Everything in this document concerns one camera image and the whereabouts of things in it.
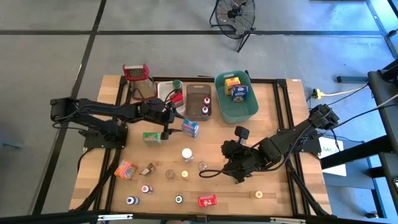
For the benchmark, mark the green lid spice jar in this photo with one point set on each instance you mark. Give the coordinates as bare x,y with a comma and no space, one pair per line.
177,84

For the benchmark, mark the pink food colouring bottle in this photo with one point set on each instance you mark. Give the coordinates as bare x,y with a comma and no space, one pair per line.
146,188

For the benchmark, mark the purple food colouring bottle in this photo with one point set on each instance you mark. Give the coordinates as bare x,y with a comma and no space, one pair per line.
205,110

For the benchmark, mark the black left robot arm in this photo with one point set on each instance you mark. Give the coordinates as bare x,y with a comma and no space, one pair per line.
102,109

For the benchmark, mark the yellow Corn Pops box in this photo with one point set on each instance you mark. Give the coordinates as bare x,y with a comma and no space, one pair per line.
232,84

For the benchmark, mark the grey floor object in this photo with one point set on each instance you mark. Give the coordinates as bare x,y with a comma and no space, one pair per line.
14,144

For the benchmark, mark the black castor wheel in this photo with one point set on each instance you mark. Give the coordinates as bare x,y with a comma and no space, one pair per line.
371,214

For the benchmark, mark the blue Rice Krispies box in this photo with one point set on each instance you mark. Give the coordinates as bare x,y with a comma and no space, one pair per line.
190,128

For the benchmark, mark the grey metal floor foot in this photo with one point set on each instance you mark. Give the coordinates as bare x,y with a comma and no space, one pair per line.
351,79

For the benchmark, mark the white plastic bin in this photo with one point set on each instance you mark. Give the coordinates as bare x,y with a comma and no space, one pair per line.
163,90

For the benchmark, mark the white paper sheet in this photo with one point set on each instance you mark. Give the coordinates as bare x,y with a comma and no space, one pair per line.
334,161

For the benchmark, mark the black side desk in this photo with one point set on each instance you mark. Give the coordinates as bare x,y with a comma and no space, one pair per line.
384,93

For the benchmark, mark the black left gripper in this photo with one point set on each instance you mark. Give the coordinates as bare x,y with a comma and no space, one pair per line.
164,113

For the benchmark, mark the cork lid glass spice jar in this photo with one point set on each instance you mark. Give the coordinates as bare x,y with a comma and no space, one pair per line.
170,174

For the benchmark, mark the black crossbar silver brackets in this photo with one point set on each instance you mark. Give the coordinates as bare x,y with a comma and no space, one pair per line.
46,218

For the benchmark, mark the orange food colouring bottle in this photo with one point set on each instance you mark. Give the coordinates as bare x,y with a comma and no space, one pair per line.
256,194

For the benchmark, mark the green food colouring bottle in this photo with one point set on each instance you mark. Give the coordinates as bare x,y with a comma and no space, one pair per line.
178,199

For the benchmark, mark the green Apple Jacks box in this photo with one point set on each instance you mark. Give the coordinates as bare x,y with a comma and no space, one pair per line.
152,139

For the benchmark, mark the teal green plastic bin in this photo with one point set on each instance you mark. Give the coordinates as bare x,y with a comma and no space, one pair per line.
239,112

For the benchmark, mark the blue food colouring bottle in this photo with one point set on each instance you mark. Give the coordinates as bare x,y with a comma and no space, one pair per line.
132,200

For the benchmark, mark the orange snack packet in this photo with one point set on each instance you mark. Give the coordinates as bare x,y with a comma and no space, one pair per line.
126,169

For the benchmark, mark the red Froot Loops box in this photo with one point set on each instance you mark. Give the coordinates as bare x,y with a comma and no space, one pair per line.
207,201

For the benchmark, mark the yellow food colouring bottle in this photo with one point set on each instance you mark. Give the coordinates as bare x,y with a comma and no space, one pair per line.
185,174

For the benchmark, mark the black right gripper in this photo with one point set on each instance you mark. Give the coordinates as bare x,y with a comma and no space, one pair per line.
237,158

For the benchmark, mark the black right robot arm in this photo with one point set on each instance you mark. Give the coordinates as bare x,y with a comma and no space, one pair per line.
289,137

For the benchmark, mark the small brown packet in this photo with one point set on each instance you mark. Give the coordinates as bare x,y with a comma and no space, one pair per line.
147,169

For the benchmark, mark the white lid bagel seasoning jar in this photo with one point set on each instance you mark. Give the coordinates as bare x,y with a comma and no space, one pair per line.
186,154

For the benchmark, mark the yellow power plug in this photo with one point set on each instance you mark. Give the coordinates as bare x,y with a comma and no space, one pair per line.
317,92

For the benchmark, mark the red food colouring bottle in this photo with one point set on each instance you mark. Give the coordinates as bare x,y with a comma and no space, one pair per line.
206,101

